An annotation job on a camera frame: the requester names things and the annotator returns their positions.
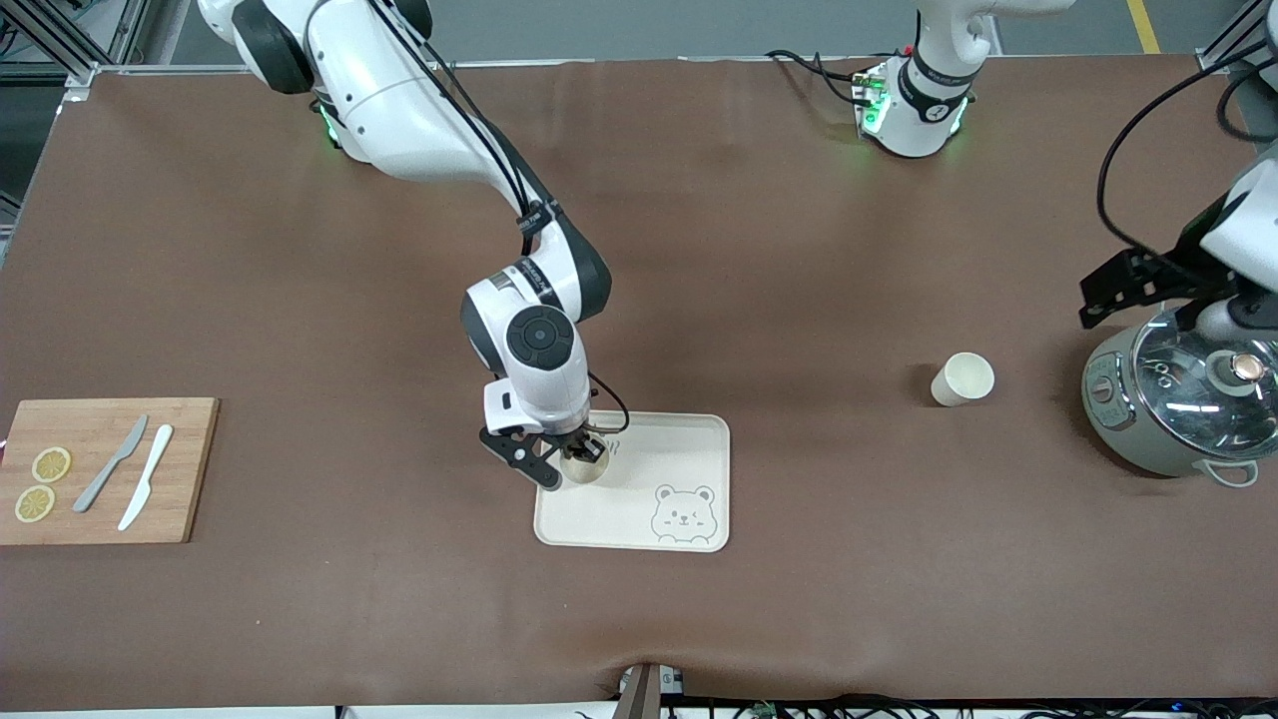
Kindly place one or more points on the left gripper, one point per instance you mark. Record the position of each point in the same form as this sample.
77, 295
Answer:
1166, 271

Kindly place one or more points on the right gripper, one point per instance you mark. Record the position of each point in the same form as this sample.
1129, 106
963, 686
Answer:
576, 439

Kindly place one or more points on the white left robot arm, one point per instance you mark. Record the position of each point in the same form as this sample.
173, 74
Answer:
924, 110

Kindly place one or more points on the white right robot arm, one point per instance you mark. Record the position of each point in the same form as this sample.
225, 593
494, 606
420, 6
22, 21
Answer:
409, 110

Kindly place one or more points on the white bear print tray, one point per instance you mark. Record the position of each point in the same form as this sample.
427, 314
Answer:
639, 519

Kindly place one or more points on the glass pot lid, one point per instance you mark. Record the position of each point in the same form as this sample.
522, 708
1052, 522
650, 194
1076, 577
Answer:
1193, 394

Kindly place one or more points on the grey electric cooker pot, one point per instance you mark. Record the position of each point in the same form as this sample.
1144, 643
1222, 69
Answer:
1113, 419

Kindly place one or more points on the bamboo cutting board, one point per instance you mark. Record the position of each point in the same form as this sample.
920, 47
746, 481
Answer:
195, 449

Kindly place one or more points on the white plastic knife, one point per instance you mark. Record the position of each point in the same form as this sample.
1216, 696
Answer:
148, 479

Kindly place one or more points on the grey plastic knife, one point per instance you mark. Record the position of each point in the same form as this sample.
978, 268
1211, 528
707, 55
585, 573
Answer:
108, 469

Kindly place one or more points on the lemon slice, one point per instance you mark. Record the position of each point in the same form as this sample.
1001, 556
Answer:
35, 504
51, 464

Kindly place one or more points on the aluminium frame post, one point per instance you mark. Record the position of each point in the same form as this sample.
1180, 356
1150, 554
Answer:
639, 694

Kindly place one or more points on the aluminium frame rail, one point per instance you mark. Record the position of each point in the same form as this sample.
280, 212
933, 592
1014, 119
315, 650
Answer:
1223, 45
150, 68

